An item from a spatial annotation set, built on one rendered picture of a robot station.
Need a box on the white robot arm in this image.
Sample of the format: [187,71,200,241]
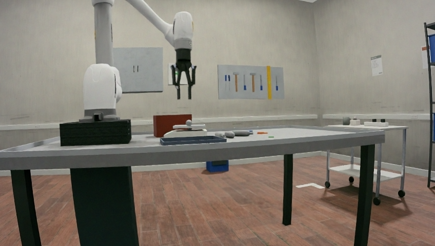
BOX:
[79,0,193,122]

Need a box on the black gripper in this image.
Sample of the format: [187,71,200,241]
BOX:
[170,49,196,99]

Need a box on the red open box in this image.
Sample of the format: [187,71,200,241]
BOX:
[153,114,192,137]

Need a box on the white digital scale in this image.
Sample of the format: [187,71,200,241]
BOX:
[164,124,207,138]

